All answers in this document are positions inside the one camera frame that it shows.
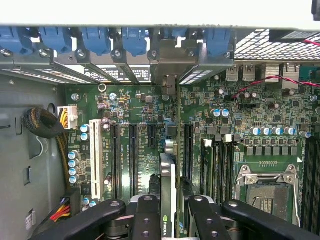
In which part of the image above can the open dark PC case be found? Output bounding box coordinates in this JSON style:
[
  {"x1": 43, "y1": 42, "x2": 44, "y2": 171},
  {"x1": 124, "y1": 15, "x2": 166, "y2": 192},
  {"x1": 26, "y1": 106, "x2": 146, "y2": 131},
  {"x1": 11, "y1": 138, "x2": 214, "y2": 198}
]
[{"x1": 0, "y1": 22, "x2": 320, "y2": 240}]

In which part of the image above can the blue slot retention clip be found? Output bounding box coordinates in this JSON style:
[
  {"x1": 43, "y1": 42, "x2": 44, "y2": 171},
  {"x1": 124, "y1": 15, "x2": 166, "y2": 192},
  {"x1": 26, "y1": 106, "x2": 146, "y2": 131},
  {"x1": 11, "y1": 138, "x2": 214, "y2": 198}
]
[
  {"x1": 0, "y1": 26, "x2": 33, "y2": 55},
  {"x1": 81, "y1": 26, "x2": 112, "y2": 56},
  {"x1": 203, "y1": 27, "x2": 232, "y2": 57},
  {"x1": 38, "y1": 26, "x2": 72, "y2": 55},
  {"x1": 159, "y1": 27, "x2": 188, "y2": 41},
  {"x1": 122, "y1": 26, "x2": 148, "y2": 57}
]

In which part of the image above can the green motherboard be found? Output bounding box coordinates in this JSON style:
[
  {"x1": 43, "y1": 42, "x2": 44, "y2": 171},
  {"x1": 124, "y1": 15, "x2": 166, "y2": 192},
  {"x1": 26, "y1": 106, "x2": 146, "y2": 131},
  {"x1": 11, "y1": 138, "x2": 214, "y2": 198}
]
[{"x1": 63, "y1": 63, "x2": 320, "y2": 240}]

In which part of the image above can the white power connector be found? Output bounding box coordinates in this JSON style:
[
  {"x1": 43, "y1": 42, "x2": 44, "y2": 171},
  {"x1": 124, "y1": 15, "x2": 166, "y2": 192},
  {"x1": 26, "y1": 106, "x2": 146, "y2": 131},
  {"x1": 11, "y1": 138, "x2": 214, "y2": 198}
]
[{"x1": 56, "y1": 105, "x2": 79, "y2": 130}]

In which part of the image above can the CPU socket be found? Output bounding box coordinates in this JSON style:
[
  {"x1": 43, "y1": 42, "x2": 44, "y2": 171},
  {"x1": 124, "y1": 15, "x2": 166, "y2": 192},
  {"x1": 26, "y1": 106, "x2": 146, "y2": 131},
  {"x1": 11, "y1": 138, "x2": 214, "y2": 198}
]
[{"x1": 234, "y1": 163, "x2": 301, "y2": 228}]

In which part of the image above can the long black expansion slot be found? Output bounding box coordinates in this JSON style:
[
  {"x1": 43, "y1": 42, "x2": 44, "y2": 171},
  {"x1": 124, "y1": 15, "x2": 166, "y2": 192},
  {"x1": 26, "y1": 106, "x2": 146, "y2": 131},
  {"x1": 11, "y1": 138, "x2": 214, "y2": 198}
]
[
  {"x1": 128, "y1": 122, "x2": 140, "y2": 198},
  {"x1": 183, "y1": 122, "x2": 195, "y2": 181},
  {"x1": 110, "y1": 122, "x2": 121, "y2": 200}
]

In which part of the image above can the black braided cable bundle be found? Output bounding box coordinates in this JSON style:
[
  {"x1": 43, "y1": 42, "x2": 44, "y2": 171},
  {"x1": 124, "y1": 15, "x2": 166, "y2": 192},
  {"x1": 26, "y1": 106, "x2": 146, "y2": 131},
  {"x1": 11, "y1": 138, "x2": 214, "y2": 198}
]
[{"x1": 23, "y1": 107, "x2": 72, "y2": 191}]

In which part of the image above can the RAM slot with black clips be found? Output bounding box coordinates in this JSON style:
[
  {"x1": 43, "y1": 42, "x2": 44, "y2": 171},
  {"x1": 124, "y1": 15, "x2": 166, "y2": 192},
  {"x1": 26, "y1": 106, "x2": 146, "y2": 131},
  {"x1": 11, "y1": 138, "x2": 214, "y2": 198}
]
[
  {"x1": 214, "y1": 136, "x2": 224, "y2": 205},
  {"x1": 232, "y1": 136, "x2": 241, "y2": 201},
  {"x1": 301, "y1": 142, "x2": 312, "y2": 231}
]

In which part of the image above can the short black expansion slot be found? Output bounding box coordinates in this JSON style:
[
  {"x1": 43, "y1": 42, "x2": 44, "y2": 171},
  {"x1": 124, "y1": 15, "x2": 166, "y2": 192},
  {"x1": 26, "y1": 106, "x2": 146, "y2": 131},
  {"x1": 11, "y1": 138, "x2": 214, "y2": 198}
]
[{"x1": 146, "y1": 122, "x2": 158, "y2": 149}]

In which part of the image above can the white expansion slot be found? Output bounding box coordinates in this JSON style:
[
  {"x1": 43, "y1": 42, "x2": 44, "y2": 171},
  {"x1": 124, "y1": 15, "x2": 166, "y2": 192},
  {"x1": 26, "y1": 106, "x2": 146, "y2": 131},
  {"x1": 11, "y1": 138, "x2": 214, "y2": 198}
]
[{"x1": 89, "y1": 118, "x2": 104, "y2": 200}]

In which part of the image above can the red and black twisted wire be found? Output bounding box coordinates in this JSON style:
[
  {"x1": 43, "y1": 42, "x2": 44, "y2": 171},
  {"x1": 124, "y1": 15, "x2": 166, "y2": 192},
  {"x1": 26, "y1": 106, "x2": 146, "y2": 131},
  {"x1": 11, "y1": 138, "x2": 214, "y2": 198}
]
[{"x1": 231, "y1": 38, "x2": 320, "y2": 101}]

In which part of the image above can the RAM slot with white clips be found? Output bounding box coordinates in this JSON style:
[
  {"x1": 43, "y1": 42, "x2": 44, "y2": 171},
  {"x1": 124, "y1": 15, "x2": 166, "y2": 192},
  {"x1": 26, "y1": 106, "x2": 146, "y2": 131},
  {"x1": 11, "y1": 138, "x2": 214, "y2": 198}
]
[
  {"x1": 223, "y1": 134, "x2": 234, "y2": 203},
  {"x1": 310, "y1": 142, "x2": 320, "y2": 232}
]

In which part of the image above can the coloured wire bundle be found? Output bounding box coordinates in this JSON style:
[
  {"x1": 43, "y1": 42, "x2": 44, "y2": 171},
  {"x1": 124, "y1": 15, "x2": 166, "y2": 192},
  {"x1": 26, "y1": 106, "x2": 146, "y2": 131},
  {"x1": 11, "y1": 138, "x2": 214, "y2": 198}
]
[{"x1": 49, "y1": 196, "x2": 72, "y2": 223}]

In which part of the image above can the black power connector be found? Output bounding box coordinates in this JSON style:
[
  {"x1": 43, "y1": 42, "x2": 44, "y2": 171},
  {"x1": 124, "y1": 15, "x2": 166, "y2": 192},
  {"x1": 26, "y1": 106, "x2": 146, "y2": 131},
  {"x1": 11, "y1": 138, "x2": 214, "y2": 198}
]
[{"x1": 62, "y1": 187, "x2": 82, "y2": 218}]

